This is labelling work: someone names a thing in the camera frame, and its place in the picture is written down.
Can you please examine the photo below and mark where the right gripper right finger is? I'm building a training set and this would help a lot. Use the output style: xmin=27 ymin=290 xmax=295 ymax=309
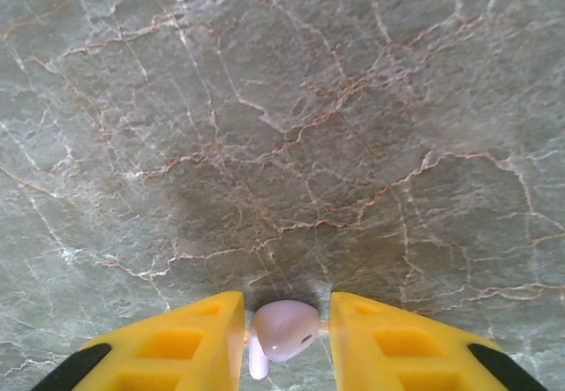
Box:
xmin=329 ymin=291 xmax=551 ymax=391

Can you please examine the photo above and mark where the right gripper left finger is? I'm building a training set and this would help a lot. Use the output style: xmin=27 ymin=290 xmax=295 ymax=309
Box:
xmin=39 ymin=290 xmax=246 ymax=391

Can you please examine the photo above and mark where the white wireless earbud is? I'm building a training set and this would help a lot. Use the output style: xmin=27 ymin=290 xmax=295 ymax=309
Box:
xmin=246 ymin=300 xmax=322 ymax=382

